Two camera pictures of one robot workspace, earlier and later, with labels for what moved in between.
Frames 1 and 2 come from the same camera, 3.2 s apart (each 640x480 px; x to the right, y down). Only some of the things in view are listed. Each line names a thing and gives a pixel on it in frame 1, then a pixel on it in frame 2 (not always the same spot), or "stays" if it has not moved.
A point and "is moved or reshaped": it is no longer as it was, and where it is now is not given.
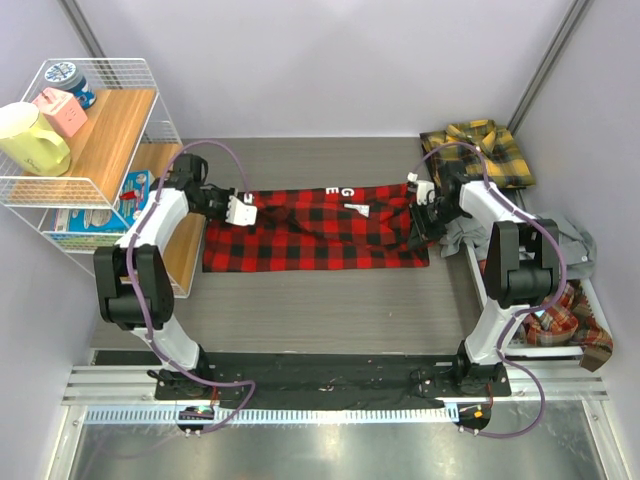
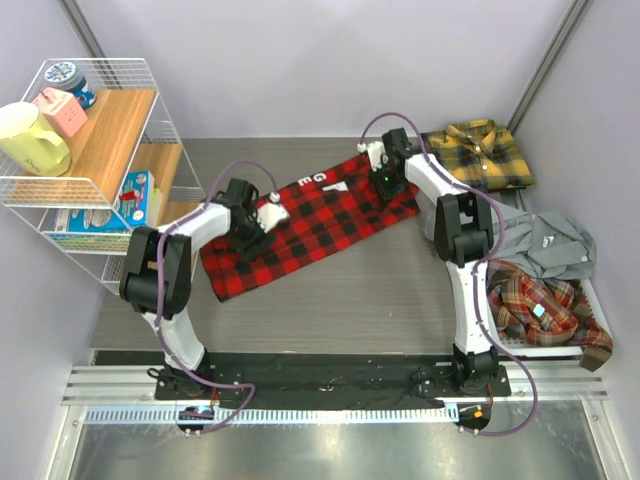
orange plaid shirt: (575, 322) stays
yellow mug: (27, 138) stays
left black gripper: (226, 194) -> (249, 251)
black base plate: (331, 381) stays
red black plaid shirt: (319, 229) is moved or reshaped
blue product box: (132, 197) stays
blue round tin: (65, 76) stays
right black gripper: (422, 233) -> (384, 192)
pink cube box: (61, 111) stays
